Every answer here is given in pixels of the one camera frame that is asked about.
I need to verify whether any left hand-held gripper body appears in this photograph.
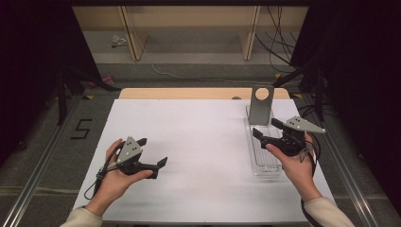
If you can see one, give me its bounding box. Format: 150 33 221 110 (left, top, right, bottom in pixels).
115 135 149 176

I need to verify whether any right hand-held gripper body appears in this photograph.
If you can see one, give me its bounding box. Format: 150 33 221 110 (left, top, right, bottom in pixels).
269 115 326 157

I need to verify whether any clear plastic rack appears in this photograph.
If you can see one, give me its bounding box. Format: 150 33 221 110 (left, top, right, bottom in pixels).
244 104 284 178

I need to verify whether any translucent grey phone case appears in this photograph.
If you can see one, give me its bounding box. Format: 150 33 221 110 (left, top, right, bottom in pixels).
248 84 275 127

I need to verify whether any person's right hand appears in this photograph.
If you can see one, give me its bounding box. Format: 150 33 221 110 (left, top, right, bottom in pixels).
266 131 318 202

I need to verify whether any person's left hand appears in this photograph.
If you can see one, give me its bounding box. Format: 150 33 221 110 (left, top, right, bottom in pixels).
84 138 154 217

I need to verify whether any white table sheet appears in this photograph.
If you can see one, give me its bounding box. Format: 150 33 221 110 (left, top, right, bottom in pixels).
71 98 336 223

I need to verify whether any black metal stand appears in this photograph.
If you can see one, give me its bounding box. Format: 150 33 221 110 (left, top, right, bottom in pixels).
272 61 326 122
56 66 121 126

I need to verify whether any light wooden table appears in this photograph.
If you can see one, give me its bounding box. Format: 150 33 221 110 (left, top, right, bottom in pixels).
117 87 291 100

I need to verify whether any pink cloth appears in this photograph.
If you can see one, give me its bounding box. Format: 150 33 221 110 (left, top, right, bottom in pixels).
87 75 115 89

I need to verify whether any dark curtain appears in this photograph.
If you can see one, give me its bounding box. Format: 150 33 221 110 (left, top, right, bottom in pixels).
0 0 102 166
288 0 401 217

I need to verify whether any crumpled white paper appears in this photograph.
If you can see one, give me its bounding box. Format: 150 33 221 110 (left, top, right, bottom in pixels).
111 34 129 49

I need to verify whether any beige wooden desk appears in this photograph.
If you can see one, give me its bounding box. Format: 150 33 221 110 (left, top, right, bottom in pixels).
71 5 309 61

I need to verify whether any aluminium floor rail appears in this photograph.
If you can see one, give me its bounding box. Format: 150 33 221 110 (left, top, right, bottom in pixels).
301 94 380 227
0 94 80 227

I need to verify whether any white floor cable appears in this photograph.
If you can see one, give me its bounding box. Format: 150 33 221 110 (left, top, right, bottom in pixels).
138 31 276 86

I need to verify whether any black cable bundle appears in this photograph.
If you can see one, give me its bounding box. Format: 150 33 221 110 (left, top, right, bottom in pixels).
253 5 305 70

